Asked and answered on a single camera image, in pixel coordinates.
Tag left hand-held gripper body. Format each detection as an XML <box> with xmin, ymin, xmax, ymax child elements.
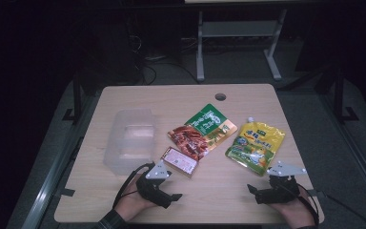
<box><xmin>135</xmin><ymin>160</ymin><xmax>174</xmax><ymax>210</ymax></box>

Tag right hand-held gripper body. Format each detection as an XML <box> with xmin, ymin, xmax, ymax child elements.
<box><xmin>254</xmin><ymin>160</ymin><xmax>308</xmax><ymax>205</ymax></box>

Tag small red and yellow box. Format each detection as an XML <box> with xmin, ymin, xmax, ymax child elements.
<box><xmin>160</xmin><ymin>146</ymin><xmax>200</xmax><ymax>177</ymax></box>

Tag person's right hand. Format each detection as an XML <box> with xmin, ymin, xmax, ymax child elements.
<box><xmin>268</xmin><ymin>186</ymin><xmax>316</xmax><ymax>229</ymax></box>

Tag person's left hand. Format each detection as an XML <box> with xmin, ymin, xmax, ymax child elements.
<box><xmin>113</xmin><ymin>175</ymin><xmax>158</xmax><ymax>222</ymax></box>

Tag clear plastic container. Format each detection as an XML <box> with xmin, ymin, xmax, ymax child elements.
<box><xmin>103</xmin><ymin>108</ymin><xmax>157</xmax><ymax>177</ymax></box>

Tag yellow spouted pouch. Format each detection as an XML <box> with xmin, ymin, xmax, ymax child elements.
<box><xmin>224</xmin><ymin>116</ymin><xmax>287</xmax><ymax>177</ymax></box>

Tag green and gold snack packet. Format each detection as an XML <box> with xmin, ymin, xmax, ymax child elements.
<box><xmin>167</xmin><ymin>103</ymin><xmax>238</xmax><ymax>162</ymax></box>

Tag black metal stand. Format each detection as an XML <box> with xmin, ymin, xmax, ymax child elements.
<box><xmin>61</xmin><ymin>72</ymin><xmax>84</xmax><ymax>126</ymax></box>
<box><xmin>333</xmin><ymin>66</ymin><xmax>360</xmax><ymax>124</ymax></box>

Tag right hand-held gripper cable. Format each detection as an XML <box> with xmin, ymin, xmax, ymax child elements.
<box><xmin>295</xmin><ymin>186</ymin><xmax>320</xmax><ymax>229</ymax></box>

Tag grey table bracket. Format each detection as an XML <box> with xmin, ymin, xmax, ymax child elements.
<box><xmin>54</xmin><ymin>187</ymin><xmax>76</xmax><ymax>198</ymax></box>
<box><xmin>306</xmin><ymin>188</ymin><xmax>327</xmax><ymax>198</ymax></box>

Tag thin black floor cable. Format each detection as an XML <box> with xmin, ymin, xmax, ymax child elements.
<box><xmin>325</xmin><ymin>193</ymin><xmax>366</xmax><ymax>229</ymax></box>

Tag aluminium floor rail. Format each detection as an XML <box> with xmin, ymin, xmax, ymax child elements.
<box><xmin>20</xmin><ymin>94</ymin><xmax>104</xmax><ymax>229</ymax></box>
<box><xmin>316</xmin><ymin>92</ymin><xmax>366</xmax><ymax>206</ymax></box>

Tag black floor cables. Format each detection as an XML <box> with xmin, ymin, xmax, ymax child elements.
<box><xmin>128</xmin><ymin>31</ymin><xmax>201</xmax><ymax>86</ymax></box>

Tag white metal desk frame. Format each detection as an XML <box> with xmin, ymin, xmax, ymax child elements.
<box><xmin>195</xmin><ymin>8</ymin><xmax>289</xmax><ymax>83</ymax></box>

